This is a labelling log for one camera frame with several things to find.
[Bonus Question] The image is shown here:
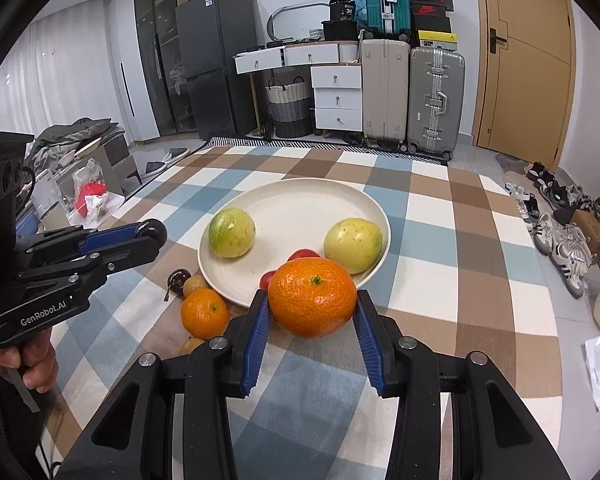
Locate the brown longan front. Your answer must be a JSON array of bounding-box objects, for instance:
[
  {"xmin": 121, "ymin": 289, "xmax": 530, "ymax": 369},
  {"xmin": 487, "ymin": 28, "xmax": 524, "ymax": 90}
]
[{"xmin": 180, "ymin": 337, "xmax": 204, "ymax": 356}]

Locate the brown longan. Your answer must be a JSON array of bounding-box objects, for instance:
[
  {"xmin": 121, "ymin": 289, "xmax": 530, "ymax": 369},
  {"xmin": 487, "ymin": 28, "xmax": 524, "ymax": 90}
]
[
  {"xmin": 180, "ymin": 337, "xmax": 204, "ymax": 356},
  {"xmin": 182, "ymin": 274, "xmax": 209, "ymax": 297}
]

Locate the dark cherry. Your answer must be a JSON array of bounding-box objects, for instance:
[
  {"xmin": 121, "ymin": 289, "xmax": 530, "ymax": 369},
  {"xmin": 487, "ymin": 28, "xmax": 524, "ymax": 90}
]
[{"xmin": 164, "ymin": 269, "xmax": 192, "ymax": 301}]

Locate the large orange mandarin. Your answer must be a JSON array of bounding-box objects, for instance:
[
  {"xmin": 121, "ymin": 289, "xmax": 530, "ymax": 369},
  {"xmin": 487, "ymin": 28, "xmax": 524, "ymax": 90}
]
[{"xmin": 266, "ymin": 258, "xmax": 358, "ymax": 339}]

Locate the person's left hand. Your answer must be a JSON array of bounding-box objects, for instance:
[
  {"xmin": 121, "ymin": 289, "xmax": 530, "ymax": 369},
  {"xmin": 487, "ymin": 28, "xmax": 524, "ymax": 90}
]
[{"xmin": 0, "ymin": 328, "xmax": 59, "ymax": 393}]

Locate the red white plastic bag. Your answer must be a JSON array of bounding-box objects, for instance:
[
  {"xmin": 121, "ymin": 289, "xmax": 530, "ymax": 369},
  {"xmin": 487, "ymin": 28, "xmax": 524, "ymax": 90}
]
[{"xmin": 72, "ymin": 158, "xmax": 109, "ymax": 229}]

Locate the grey clothes pile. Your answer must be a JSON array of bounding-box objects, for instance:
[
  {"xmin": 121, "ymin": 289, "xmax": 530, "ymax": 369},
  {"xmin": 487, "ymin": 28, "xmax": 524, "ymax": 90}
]
[{"xmin": 26, "ymin": 118, "xmax": 125, "ymax": 174}]

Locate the brown longan near cherry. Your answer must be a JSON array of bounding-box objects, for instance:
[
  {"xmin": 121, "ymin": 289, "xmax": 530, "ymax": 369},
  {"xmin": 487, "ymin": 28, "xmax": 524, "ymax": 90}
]
[{"xmin": 182, "ymin": 274, "xmax": 209, "ymax": 297}]

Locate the green passion fruit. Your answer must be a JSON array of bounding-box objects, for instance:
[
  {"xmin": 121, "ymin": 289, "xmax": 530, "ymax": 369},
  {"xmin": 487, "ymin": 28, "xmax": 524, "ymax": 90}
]
[{"xmin": 209, "ymin": 208, "xmax": 256, "ymax": 259}]

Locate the checkered tablecloth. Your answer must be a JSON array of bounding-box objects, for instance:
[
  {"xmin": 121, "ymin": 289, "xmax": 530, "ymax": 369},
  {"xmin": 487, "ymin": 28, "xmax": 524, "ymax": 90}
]
[{"xmin": 38, "ymin": 145, "xmax": 562, "ymax": 479}]

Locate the red tomato front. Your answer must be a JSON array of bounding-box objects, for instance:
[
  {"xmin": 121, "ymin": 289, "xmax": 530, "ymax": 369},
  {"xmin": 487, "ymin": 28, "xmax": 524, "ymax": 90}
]
[{"xmin": 259, "ymin": 271, "xmax": 276, "ymax": 290}]

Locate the red tomato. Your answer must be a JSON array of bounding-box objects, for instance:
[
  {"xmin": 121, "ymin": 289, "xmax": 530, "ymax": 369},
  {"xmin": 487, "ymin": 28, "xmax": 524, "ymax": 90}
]
[
  {"xmin": 288, "ymin": 249, "xmax": 321, "ymax": 261},
  {"xmin": 259, "ymin": 271, "xmax": 276, "ymax": 290}
]

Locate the yellow passion fruit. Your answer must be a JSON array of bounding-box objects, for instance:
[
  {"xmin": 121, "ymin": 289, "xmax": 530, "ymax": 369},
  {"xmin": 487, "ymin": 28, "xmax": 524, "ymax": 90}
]
[{"xmin": 323, "ymin": 218, "xmax": 384, "ymax": 275}]

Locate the red tomato rear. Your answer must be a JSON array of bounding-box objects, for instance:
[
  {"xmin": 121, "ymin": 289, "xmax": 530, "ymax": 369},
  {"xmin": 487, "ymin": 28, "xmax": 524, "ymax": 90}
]
[{"xmin": 288, "ymin": 249, "xmax": 321, "ymax": 261}]

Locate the woven laundry basket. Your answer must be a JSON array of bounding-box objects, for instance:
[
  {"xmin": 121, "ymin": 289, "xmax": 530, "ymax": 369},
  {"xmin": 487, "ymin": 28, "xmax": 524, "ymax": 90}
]
[{"xmin": 266, "ymin": 76, "xmax": 313, "ymax": 139}]

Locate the black refrigerator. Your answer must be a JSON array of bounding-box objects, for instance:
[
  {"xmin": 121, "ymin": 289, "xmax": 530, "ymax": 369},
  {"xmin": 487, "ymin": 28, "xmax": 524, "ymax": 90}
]
[{"xmin": 176, "ymin": 0, "xmax": 257, "ymax": 140}]

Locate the dark glass cabinet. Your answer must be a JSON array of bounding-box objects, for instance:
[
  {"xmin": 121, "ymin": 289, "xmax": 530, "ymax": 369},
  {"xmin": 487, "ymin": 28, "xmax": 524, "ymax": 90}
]
[{"xmin": 134, "ymin": 0, "xmax": 197, "ymax": 136}]

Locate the white drawer cabinet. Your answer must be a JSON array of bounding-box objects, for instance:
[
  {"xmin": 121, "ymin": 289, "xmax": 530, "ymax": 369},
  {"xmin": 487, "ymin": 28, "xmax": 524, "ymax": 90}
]
[{"xmin": 234, "ymin": 41, "xmax": 363, "ymax": 132}]

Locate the wooden door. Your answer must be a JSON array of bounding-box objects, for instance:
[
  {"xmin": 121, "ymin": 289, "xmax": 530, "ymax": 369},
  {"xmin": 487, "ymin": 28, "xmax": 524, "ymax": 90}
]
[{"xmin": 474, "ymin": 0, "xmax": 576, "ymax": 170}]

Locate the silver suitcase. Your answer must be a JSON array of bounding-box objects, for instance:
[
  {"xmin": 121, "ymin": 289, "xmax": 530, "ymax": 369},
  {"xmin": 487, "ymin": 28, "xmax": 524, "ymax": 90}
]
[{"xmin": 406, "ymin": 47, "xmax": 466, "ymax": 162}]

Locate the beige suitcase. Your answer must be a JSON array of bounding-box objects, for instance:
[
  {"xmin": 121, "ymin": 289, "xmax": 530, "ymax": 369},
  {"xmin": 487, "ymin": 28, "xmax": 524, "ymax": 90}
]
[{"xmin": 361, "ymin": 39, "xmax": 411, "ymax": 150}]

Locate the yellow black box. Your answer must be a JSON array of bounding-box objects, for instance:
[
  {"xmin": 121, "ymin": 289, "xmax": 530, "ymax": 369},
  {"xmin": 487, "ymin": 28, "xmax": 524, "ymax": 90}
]
[{"xmin": 418, "ymin": 30, "xmax": 457, "ymax": 51}]

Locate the black shoe boxes stack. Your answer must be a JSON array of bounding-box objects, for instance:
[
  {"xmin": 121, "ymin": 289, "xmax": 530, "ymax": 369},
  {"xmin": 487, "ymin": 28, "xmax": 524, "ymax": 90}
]
[{"xmin": 411, "ymin": 0, "xmax": 454, "ymax": 32}]

